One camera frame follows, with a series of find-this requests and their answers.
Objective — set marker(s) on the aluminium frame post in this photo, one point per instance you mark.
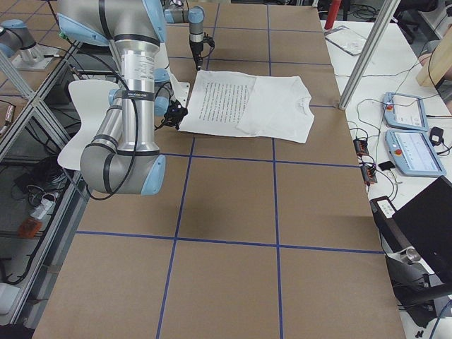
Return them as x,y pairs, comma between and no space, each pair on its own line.
383,19

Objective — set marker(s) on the red fire extinguisher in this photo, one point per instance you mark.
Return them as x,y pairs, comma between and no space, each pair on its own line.
332,14

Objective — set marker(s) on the white long-sleeve printed shirt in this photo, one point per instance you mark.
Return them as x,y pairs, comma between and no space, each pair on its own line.
225,103

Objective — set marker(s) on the black laptop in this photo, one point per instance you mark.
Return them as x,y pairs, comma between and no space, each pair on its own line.
426,223

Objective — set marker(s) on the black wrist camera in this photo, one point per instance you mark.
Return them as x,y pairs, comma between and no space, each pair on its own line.
176,112
208,40

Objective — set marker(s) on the lower blue teach pendant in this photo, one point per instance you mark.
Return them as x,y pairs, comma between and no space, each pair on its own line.
413,153

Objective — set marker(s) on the white plastic chair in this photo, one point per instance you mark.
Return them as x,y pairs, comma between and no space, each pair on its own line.
91,101

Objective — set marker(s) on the upper blue teach pendant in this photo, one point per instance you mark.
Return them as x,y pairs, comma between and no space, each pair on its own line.
404,111

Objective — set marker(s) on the blue teach pendant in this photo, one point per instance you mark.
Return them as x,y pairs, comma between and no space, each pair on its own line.
413,153
404,111

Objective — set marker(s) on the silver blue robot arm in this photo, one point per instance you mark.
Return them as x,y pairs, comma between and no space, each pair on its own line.
176,12
122,157

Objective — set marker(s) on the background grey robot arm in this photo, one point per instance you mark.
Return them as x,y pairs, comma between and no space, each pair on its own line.
17,40

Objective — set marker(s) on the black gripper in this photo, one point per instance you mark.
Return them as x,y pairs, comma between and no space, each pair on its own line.
196,48
175,116

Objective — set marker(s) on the white central column pedestal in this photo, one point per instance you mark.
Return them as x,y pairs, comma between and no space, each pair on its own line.
167,88

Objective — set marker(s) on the orange device on floor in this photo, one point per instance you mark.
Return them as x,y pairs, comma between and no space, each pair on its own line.
29,228

